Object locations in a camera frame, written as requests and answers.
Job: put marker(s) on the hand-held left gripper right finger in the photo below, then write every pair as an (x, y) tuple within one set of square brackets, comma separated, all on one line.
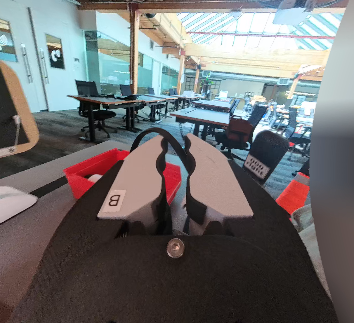
[(218, 187)]

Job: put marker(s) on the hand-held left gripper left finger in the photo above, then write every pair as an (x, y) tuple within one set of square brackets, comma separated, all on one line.
[(130, 184)]

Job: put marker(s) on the red plastic bin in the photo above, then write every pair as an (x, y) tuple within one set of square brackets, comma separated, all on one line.
[(83, 173)]

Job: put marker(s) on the white round object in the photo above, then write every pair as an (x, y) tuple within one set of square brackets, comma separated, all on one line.
[(95, 178)]

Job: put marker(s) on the black office chair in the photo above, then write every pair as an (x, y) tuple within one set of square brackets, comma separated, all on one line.
[(258, 118), (127, 90), (96, 113)]

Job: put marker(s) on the brown office chair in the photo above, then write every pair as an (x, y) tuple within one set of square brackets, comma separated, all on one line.
[(237, 132)]

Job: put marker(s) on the orange-red container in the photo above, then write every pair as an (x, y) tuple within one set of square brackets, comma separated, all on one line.
[(293, 198)]

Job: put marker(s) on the grey-topped office desk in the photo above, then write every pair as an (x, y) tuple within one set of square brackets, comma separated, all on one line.
[(204, 114)]

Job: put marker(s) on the person's pale sweatshirt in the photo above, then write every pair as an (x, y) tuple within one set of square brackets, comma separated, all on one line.
[(304, 226)]

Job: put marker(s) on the wood-edged office desk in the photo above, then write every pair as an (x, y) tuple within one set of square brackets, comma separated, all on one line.
[(110, 99)]

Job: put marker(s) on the potted plant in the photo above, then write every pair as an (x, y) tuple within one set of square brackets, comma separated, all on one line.
[(206, 85)]

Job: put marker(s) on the white door with sign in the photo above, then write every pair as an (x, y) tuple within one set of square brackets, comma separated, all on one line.
[(11, 85), (72, 85)]

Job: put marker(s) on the ceiling projector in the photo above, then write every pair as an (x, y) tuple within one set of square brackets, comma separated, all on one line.
[(290, 10)]

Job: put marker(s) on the wall air conditioner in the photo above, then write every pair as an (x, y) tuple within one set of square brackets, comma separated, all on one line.
[(283, 81)]

